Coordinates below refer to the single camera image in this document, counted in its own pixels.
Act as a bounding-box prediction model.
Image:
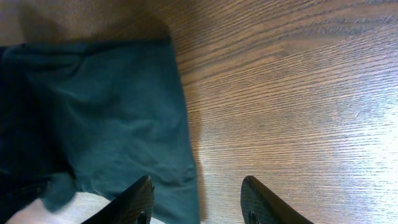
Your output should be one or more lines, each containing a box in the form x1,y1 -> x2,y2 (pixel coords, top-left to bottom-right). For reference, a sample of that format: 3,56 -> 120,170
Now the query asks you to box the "dark green t-shirt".
1,39 -> 200,223

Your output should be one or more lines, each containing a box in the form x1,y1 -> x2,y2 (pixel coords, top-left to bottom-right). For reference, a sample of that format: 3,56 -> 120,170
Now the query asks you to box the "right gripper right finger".
240,175 -> 313,224

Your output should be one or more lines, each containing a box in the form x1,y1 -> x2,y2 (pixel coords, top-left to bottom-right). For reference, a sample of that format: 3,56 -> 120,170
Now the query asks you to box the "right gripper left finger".
82,175 -> 154,224

